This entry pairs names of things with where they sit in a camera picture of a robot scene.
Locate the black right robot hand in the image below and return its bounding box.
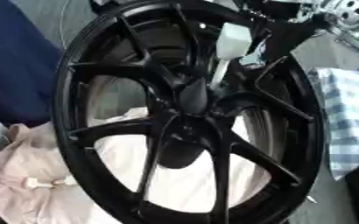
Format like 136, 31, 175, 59
236, 0, 338, 65

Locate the white pin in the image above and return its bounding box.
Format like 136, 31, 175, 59
208, 22, 255, 89
25, 176, 79, 190

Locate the dark blue fabric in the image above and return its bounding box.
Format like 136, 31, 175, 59
0, 0, 65, 128

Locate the black round ribbed object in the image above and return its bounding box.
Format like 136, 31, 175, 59
131, 17, 195, 67

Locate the pale pink crumpled bag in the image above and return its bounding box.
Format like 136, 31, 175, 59
0, 106, 275, 224

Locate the black spoked wheel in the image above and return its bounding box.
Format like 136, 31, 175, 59
51, 0, 328, 224

